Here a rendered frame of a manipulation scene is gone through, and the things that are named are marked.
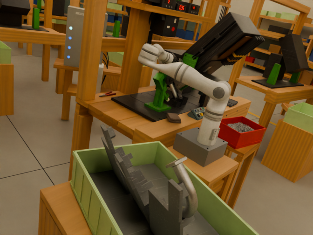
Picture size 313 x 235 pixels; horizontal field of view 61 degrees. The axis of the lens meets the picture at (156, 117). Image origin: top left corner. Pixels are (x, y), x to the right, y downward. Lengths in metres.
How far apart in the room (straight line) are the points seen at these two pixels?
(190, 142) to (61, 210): 0.70
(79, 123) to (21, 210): 0.79
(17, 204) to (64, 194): 1.19
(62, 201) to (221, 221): 0.60
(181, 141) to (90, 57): 0.78
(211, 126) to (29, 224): 1.44
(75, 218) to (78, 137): 0.97
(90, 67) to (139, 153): 0.74
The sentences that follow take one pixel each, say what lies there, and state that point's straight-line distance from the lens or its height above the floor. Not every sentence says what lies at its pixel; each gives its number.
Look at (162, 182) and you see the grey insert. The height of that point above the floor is 0.85.
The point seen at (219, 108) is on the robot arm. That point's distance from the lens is 1.36.
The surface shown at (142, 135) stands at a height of 0.88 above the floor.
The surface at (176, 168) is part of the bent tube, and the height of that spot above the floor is 1.18.
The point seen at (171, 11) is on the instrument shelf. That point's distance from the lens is 2.04.
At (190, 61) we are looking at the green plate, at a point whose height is 1.23.
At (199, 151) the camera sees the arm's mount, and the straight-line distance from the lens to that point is 1.39.
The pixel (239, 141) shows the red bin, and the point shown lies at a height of 0.86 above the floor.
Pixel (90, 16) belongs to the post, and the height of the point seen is 1.41.
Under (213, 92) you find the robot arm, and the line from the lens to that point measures 1.31.
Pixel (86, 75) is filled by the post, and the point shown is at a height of 1.05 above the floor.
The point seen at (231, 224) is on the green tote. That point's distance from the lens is 1.03.
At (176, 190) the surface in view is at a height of 1.15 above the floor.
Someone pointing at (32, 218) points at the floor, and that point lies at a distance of 2.22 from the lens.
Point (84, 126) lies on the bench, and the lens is 1.92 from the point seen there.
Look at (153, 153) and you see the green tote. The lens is 1.30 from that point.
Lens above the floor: 1.55
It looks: 22 degrees down
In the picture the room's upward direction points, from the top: 13 degrees clockwise
